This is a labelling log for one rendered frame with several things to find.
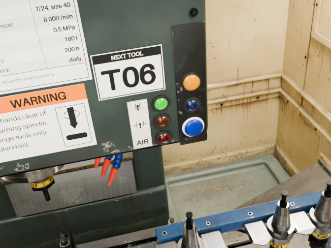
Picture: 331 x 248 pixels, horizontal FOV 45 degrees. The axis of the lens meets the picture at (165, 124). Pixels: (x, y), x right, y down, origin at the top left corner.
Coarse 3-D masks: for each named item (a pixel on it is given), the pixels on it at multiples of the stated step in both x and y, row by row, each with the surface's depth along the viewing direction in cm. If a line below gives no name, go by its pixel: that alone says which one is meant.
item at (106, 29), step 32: (96, 0) 49; (128, 0) 50; (160, 0) 51; (192, 0) 52; (96, 32) 52; (128, 32) 53; (160, 32) 54; (0, 96) 53; (96, 96) 57; (128, 96) 58; (96, 128) 59; (128, 128) 61; (32, 160) 60; (64, 160) 61
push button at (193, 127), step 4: (192, 120) 62; (196, 120) 62; (188, 124) 62; (192, 124) 62; (196, 124) 62; (200, 124) 62; (184, 128) 62; (188, 128) 62; (192, 128) 62; (196, 128) 62; (200, 128) 62; (188, 132) 62; (192, 132) 62; (196, 132) 63; (200, 132) 63
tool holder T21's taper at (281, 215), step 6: (288, 204) 90; (276, 210) 91; (282, 210) 89; (288, 210) 90; (276, 216) 91; (282, 216) 90; (288, 216) 90; (276, 222) 92; (282, 222) 91; (288, 222) 91; (276, 228) 92; (282, 228) 91; (288, 228) 92
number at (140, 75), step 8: (120, 64) 55; (128, 64) 55; (136, 64) 55; (144, 64) 55; (152, 64) 56; (128, 72) 55; (136, 72) 56; (144, 72) 56; (152, 72) 56; (128, 80) 56; (136, 80) 56; (144, 80) 57; (152, 80) 57; (128, 88) 57; (136, 88) 57; (144, 88) 57
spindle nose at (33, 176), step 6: (48, 168) 77; (54, 168) 79; (60, 168) 80; (18, 174) 76; (24, 174) 76; (30, 174) 76; (36, 174) 77; (42, 174) 77; (48, 174) 78; (6, 180) 78; (12, 180) 77; (18, 180) 77; (24, 180) 77; (30, 180) 77; (36, 180) 78
